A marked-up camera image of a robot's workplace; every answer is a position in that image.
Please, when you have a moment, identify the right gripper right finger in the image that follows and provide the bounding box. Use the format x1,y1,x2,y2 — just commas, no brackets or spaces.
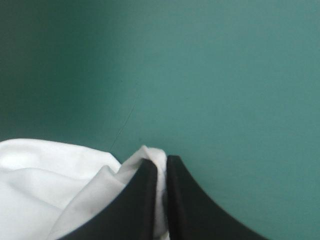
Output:
165,155,271,240

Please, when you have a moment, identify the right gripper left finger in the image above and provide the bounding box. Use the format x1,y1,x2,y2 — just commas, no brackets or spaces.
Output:
56,158,159,240

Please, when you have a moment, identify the white T-shirt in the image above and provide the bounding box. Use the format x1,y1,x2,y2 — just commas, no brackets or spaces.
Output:
0,139,172,240

